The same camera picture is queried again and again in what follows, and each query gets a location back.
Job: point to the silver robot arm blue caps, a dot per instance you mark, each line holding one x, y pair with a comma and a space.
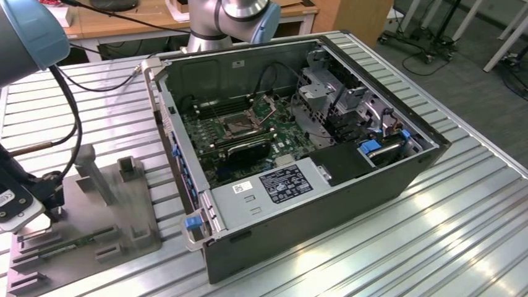
24, 37

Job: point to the blue rear slot clip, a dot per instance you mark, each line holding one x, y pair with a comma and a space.
173, 150

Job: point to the long expansion slot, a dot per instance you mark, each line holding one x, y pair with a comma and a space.
241, 140

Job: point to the black RAM slot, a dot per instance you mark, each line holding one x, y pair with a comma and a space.
225, 111
222, 105
224, 108
222, 102

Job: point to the CPU socket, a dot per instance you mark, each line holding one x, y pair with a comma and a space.
237, 125

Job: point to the grey parts rack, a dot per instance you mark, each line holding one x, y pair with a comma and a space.
102, 216

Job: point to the green RAM stick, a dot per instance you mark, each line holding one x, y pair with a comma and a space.
82, 241

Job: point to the blue case latch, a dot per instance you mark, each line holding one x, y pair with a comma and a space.
192, 223

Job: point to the silver power supply unit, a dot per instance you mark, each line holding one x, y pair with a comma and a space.
238, 210

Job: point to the black graphics card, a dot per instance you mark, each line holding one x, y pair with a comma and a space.
249, 153

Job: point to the silver chipset heatsink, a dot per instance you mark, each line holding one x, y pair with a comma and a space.
284, 159

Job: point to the green motherboard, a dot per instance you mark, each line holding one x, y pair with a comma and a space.
288, 130

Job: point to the red packet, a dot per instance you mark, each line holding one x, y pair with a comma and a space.
57, 2

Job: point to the black round stand base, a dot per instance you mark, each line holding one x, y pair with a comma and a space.
113, 4

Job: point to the black open PC case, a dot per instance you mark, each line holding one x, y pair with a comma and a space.
309, 235

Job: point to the black drive bay box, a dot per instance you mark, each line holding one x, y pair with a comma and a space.
337, 164

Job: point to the silver metal disk bay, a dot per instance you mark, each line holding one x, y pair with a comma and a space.
313, 92

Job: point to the blue drive latch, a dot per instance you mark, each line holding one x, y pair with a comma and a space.
369, 147

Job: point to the small blue clip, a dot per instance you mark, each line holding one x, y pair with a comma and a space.
402, 134

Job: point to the wooden cabinet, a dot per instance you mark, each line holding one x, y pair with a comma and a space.
362, 18

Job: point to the black wheeled stand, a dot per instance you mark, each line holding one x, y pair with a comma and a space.
446, 18

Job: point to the white table leg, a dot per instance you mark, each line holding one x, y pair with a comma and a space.
501, 52
465, 21

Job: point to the wooden desk white frame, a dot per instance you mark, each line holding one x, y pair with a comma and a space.
122, 24

